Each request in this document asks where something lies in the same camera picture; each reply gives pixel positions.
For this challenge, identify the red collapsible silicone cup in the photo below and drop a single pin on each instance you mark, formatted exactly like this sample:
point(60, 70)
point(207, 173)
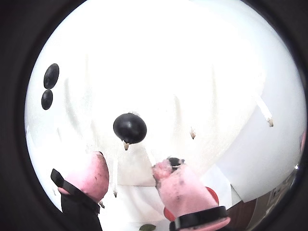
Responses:
point(214, 193)

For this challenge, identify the small green leaf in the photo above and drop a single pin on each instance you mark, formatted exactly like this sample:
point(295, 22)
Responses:
point(147, 227)

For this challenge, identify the pink-tipped black gripper finger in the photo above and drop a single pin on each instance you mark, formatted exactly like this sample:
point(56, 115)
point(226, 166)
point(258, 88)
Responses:
point(187, 192)
point(93, 175)

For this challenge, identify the white sparkly foam board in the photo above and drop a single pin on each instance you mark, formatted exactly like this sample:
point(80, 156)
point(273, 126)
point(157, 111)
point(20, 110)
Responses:
point(156, 72)

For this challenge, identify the black blueberry ball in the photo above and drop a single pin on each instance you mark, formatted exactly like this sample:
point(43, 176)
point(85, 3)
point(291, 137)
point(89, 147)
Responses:
point(130, 128)
point(47, 99)
point(51, 75)

